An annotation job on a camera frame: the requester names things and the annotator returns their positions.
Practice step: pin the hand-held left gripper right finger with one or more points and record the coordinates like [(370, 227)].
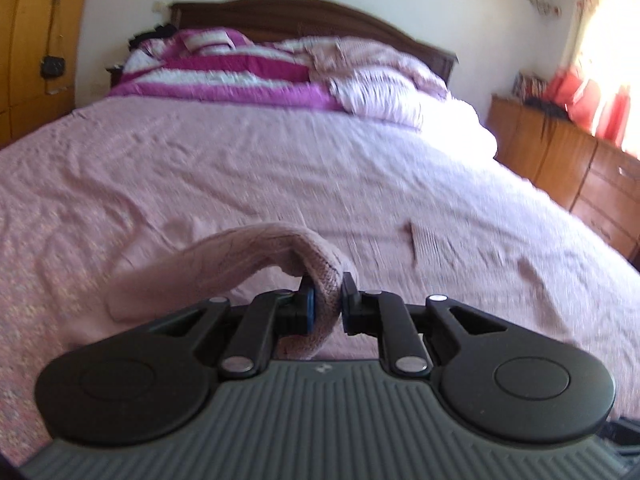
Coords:
[(346, 307)]

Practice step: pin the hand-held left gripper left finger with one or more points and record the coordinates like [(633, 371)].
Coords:
[(306, 310)]

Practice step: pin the pale pink knit sweater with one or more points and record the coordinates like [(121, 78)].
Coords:
[(225, 260)]

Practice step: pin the dark clothes pile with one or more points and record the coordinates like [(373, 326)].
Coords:
[(152, 35)]

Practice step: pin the bed with pink floral bedspread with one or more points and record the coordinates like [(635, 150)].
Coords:
[(250, 160)]

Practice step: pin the pink checked pillow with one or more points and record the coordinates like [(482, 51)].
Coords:
[(380, 77)]

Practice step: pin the magenta white striped quilt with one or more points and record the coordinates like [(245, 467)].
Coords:
[(240, 72)]

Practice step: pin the wooden dresser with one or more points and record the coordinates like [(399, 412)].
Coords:
[(565, 160)]

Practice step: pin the black clothing on dresser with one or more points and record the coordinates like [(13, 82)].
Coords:
[(547, 107)]

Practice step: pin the row of books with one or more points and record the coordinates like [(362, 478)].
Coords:
[(527, 86)]

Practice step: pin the dark wooden headboard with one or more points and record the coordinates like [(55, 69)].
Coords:
[(310, 17)]

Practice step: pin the dark wooden nightstand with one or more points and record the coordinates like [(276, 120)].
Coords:
[(114, 76)]

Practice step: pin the red bags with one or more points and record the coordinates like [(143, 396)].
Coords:
[(585, 100)]

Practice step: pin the small black hanging bag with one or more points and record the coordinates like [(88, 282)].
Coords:
[(52, 66)]

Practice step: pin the light window curtain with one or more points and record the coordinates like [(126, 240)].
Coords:
[(607, 35)]

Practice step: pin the wooden wardrobe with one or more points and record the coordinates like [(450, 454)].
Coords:
[(35, 35)]

